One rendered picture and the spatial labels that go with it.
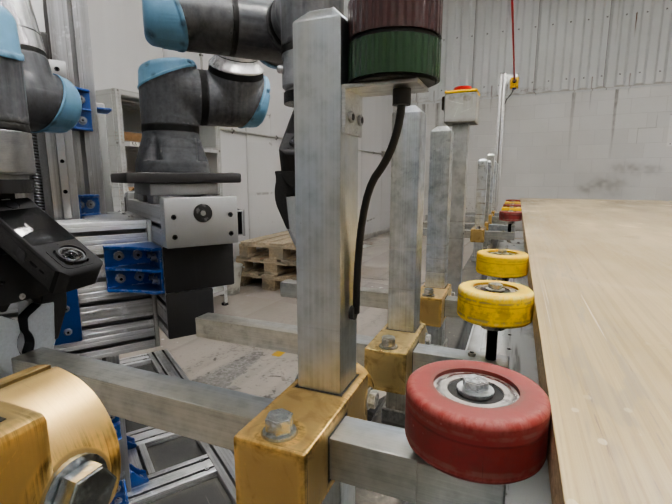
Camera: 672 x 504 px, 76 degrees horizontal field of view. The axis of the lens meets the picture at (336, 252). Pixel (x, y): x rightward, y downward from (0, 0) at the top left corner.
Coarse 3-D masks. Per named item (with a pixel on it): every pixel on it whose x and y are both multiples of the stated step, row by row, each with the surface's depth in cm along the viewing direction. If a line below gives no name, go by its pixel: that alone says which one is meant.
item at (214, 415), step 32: (32, 352) 41; (64, 352) 41; (96, 384) 36; (128, 384) 35; (160, 384) 35; (192, 384) 35; (128, 416) 35; (160, 416) 34; (192, 416) 32; (224, 416) 31; (352, 448) 27; (384, 448) 27; (352, 480) 28; (384, 480) 27; (416, 480) 26; (448, 480) 25
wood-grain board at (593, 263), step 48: (528, 240) 89; (576, 240) 89; (624, 240) 89; (576, 288) 50; (624, 288) 50; (576, 336) 35; (624, 336) 35; (576, 384) 27; (624, 384) 27; (576, 432) 22; (624, 432) 22; (576, 480) 18; (624, 480) 18
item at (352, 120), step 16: (368, 32) 25; (432, 32) 26; (368, 80) 27; (384, 80) 27; (400, 80) 26; (416, 80) 26; (432, 80) 27; (352, 96) 29; (368, 96) 30; (400, 96) 27; (352, 112) 28; (400, 112) 28; (352, 128) 29; (400, 128) 28; (384, 160) 29; (368, 192) 30
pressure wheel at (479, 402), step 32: (416, 384) 25; (448, 384) 26; (480, 384) 24; (512, 384) 25; (416, 416) 24; (448, 416) 22; (480, 416) 22; (512, 416) 22; (544, 416) 22; (416, 448) 24; (448, 448) 22; (480, 448) 21; (512, 448) 21; (544, 448) 23; (480, 480) 22; (512, 480) 22
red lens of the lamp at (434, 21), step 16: (352, 0) 26; (368, 0) 25; (384, 0) 25; (400, 0) 24; (416, 0) 24; (432, 0) 25; (352, 16) 26; (368, 16) 25; (384, 16) 25; (400, 16) 25; (416, 16) 25; (432, 16) 25; (352, 32) 26
